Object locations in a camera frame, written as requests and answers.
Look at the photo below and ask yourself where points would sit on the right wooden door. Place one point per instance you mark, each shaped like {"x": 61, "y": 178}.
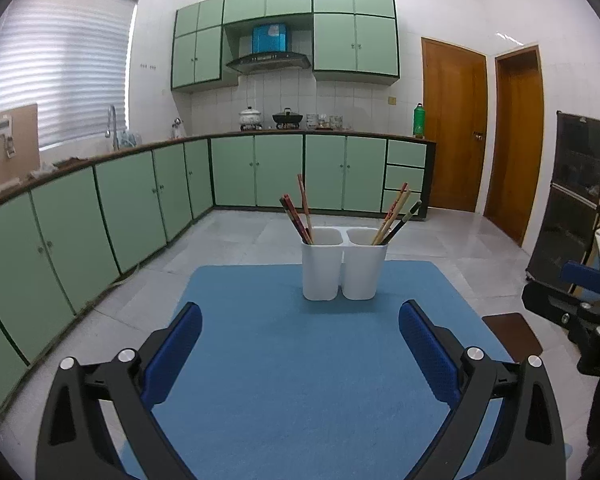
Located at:
{"x": 518, "y": 141}

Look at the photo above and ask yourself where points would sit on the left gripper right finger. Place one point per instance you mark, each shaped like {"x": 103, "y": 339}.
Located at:
{"x": 526, "y": 441}

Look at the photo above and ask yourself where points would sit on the left wooden door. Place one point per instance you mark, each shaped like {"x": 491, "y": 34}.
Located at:
{"x": 456, "y": 104}

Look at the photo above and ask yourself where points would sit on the brown cardboard board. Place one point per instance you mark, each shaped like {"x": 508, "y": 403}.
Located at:
{"x": 19, "y": 151}

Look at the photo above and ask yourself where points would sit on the black range hood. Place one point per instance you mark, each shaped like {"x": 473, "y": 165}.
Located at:
{"x": 264, "y": 61}

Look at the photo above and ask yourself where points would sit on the red orange bamboo chopstick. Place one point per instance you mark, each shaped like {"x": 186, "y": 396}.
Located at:
{"x": 305, "y": 208}

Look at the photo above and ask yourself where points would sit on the blue box above hood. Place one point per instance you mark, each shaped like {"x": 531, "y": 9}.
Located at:
{"x": 269, "y": 38}

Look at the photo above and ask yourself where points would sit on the green upper kitchen cabinets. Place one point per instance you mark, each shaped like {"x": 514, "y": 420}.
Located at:
{"x": 217, "y": 41}

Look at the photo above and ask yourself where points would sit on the white window blind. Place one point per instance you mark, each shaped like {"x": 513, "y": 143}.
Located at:
{"x": 72, "y": 59}

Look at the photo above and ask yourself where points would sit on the blue table mat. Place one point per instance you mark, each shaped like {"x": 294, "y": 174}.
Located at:
{"x": 280, "y": 387}

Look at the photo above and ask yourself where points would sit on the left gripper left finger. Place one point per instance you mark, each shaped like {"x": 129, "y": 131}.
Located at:
{"x": 74, "y": 441}

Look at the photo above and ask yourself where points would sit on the green bottle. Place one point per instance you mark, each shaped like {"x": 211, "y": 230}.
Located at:
{"x": 419, "y": 119}

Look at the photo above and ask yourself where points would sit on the green lower kitchen cabinets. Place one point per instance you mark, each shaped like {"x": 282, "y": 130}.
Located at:
{"x": 66, "y": 239}

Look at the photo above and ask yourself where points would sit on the wooden door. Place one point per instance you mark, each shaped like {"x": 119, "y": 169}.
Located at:
{"x": 518, "y": 141}
{"x": 456, "y": 104}

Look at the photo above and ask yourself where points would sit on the white cooking pot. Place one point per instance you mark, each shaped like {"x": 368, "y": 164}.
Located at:
{"x": 250, "y": 119}

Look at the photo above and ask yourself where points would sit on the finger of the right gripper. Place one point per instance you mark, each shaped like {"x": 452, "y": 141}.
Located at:
{"x": 580, "y": 275}

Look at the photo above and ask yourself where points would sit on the brown chair seat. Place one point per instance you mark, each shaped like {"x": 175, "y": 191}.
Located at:
{"x": 515, "y": 334}

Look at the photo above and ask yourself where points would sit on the dark black chopstick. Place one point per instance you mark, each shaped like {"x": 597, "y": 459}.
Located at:
{"x": 295, "y": 222}

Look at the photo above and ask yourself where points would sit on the black chopstick silver band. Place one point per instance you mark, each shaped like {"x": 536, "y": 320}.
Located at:
{"x": 401, "y": 223}

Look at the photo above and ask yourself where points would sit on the black oven cabinet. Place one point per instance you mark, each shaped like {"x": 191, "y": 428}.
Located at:
{"x": 572, "y": 213}

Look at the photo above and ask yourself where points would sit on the green kitchen cabinets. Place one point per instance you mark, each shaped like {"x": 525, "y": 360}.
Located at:
{"x": 66, "y": 239}
{"x": 217, "y": 41}

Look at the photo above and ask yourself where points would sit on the small kettle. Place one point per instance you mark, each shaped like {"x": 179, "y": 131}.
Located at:
{"x": 176, "y": 128}

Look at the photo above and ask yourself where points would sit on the black wok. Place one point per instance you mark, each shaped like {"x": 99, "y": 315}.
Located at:
{"x": 287, "y": 119}

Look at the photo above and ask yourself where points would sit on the red black chopstick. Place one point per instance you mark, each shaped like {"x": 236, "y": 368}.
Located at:
{"x": 297, "y": 219}

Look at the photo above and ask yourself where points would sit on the white double utensil holder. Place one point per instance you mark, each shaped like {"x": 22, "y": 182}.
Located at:
{"x": 341, "y": 259}

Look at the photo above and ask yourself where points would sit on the chrome sink faucet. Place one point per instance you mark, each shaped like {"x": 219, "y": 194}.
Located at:
{"x": 112, "y": 128}

